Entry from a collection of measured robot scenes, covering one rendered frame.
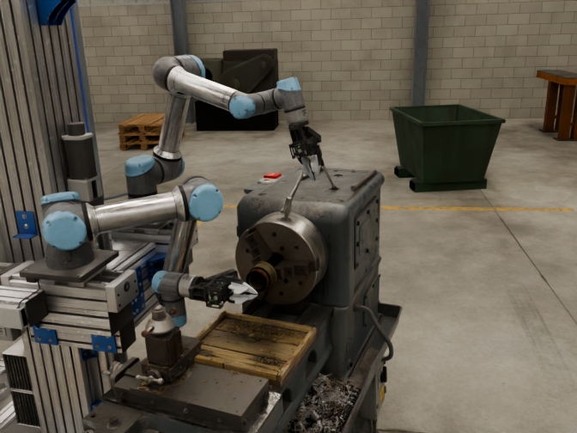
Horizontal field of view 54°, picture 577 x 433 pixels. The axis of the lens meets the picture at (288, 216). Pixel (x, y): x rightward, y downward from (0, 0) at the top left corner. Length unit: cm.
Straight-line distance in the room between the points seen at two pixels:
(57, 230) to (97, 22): 1148
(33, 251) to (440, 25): 1051
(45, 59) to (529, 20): 1092
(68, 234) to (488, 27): 1097
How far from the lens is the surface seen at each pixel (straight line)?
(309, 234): 194
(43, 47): 210
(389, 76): 1195
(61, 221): 173
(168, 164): 235
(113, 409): 167
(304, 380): 200
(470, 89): 1216
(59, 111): 213
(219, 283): 180
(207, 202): 177
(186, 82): 204
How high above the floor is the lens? 187
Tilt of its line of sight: 19 degrees down
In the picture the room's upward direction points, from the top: 2 degrees counter-clockwise
